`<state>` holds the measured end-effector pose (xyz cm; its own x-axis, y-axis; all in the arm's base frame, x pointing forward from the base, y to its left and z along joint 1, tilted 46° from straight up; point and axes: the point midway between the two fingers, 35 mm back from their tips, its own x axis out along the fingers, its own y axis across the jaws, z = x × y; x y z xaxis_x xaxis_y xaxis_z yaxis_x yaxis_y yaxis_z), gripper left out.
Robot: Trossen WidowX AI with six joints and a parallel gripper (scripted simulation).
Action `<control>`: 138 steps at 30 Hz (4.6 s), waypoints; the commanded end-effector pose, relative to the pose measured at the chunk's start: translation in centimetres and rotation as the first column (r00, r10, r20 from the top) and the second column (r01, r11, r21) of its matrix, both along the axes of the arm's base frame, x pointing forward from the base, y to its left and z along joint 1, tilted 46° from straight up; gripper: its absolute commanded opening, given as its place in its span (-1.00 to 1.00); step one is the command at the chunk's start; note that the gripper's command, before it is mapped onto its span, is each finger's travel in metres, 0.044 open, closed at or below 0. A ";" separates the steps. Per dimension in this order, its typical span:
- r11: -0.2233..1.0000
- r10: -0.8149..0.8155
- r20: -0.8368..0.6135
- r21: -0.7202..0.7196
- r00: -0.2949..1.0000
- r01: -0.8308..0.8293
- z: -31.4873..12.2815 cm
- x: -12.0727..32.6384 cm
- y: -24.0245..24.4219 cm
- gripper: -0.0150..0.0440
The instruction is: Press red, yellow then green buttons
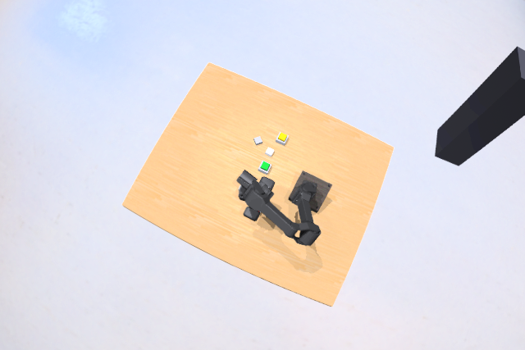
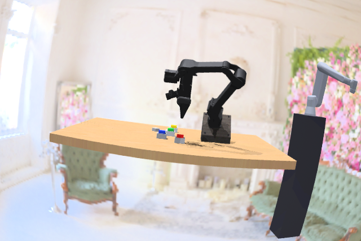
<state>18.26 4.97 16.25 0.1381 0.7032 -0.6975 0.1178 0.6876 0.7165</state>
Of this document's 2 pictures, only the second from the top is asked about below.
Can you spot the red button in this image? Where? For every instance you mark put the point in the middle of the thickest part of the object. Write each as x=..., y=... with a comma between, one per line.
x=179, y=139

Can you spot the blue button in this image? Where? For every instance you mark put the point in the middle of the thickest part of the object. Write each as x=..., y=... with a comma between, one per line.
x=161, y=134

